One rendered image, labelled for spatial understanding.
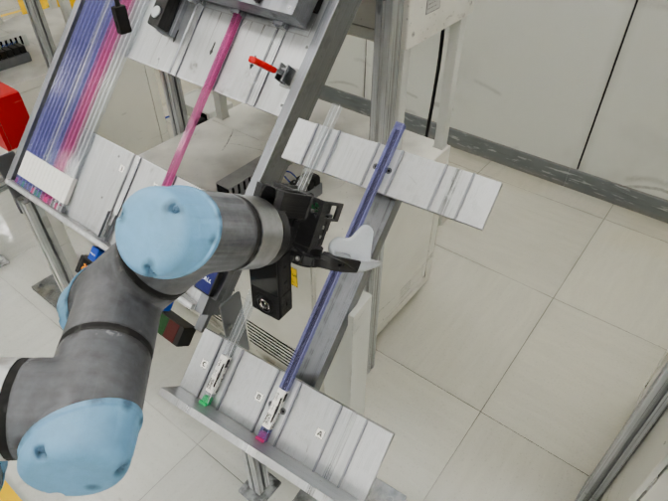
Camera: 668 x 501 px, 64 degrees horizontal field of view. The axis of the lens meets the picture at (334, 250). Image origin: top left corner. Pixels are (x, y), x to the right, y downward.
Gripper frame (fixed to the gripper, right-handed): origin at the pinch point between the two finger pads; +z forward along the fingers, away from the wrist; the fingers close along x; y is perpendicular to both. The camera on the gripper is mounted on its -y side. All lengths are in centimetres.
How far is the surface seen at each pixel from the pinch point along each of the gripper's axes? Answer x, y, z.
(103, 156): 65, -4, 17
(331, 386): 0.7, -28.3, 22.5
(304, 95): 21.8, 20.1, 16.9
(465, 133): 41, 42, 208
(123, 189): 56, -9, 15
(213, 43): 46, 25, 19
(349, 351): -2.8, -17.8, 14.9
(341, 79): 121, 52, 211
